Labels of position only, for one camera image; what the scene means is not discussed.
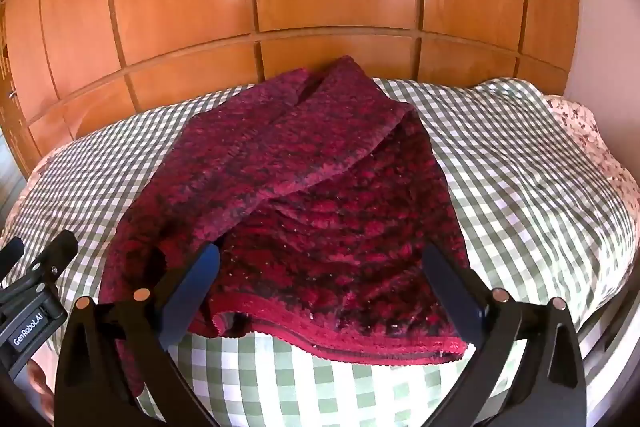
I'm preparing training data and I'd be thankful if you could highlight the white bed base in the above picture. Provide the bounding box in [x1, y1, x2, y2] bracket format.
[577, 257, 638, 388]

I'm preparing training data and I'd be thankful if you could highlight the person's left hand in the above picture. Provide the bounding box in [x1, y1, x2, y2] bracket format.
[26, 357, 56, 420]

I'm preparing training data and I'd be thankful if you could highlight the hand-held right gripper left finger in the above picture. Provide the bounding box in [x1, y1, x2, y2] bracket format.
[54, 243, 221, 427]

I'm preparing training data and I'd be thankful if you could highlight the dark red knitted sweater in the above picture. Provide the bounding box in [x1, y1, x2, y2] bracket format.
[99, 55, 471, 400]

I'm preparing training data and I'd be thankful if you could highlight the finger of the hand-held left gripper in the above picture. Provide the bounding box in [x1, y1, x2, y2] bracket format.
[0, 237, 23, 283]
[30, 231, 78, 281]

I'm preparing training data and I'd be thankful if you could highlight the green checked bed blanket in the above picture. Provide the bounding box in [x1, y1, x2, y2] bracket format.
[0, 77, 640, 427]

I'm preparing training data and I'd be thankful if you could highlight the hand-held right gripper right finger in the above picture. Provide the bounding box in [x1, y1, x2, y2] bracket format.
[424, 244, 587, 427]

